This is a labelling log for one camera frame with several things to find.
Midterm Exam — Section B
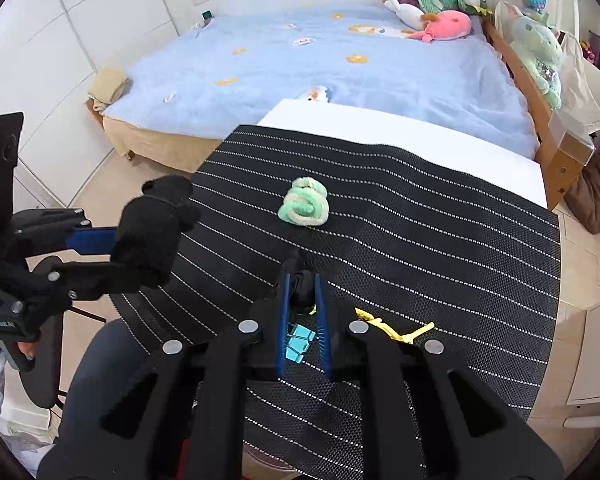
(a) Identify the teal binder clip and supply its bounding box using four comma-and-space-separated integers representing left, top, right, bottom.
285, 324, 316, 364

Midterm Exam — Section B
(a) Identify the yellow plastic toy strip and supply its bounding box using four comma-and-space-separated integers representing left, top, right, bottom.
354, 308, 437, 345

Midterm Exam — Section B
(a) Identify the black fuzzy cloth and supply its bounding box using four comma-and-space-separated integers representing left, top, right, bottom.
110, 174, 200, 288

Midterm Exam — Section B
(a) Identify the green white sock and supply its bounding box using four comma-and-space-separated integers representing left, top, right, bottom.
277, 177, 329, 226

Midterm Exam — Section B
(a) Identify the left hand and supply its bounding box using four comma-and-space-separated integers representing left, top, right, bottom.
0, 337, 42, 361

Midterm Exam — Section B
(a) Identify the beige folded cloth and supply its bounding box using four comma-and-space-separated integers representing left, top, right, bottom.
87, 67, 130, 113

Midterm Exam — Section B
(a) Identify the black striped mat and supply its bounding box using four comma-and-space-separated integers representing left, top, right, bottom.
109, 123, 564, 480

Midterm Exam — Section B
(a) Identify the blue blanket bed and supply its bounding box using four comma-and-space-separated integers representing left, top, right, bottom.
102, 6, 539, 170

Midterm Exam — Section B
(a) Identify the white table board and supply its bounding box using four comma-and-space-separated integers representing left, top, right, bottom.
259, 99, 547, 207

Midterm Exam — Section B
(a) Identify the white drawer cabinet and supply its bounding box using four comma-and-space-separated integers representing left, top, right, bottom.
567, 303, 600, 408

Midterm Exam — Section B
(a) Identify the brown bean bag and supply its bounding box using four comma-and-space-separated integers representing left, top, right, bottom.
565, 153, 600, 234

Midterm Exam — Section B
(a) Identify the white plush toy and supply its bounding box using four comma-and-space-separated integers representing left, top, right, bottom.
384, 0, 424, 30

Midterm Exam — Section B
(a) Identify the pink whale plush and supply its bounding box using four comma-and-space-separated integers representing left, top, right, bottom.
408, 10, 472, 44

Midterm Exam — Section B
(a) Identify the white folding chair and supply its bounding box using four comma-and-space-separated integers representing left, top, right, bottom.
494, 1, 600, 138

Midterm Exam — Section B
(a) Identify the large mint plush cat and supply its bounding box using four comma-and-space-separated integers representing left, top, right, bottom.
509, 14, 562, 110

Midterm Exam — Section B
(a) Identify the wooden bed frame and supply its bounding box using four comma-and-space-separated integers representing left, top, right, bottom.
482, 21, 595, 210

